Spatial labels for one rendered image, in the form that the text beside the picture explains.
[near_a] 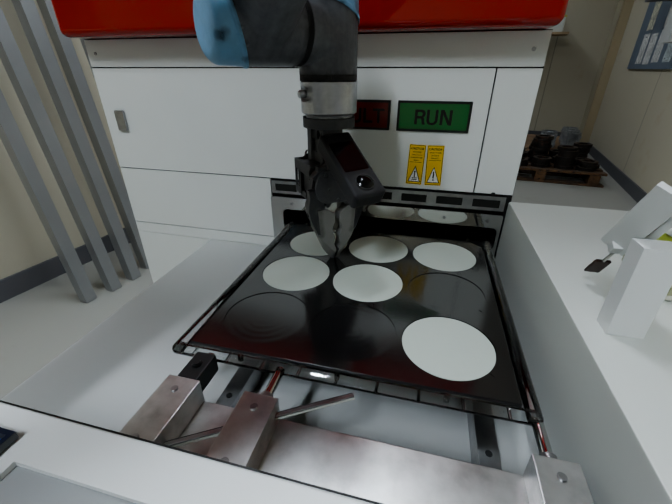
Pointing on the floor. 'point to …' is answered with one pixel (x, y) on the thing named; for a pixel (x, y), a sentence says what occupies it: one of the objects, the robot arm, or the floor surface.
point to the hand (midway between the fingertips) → (336, 252)
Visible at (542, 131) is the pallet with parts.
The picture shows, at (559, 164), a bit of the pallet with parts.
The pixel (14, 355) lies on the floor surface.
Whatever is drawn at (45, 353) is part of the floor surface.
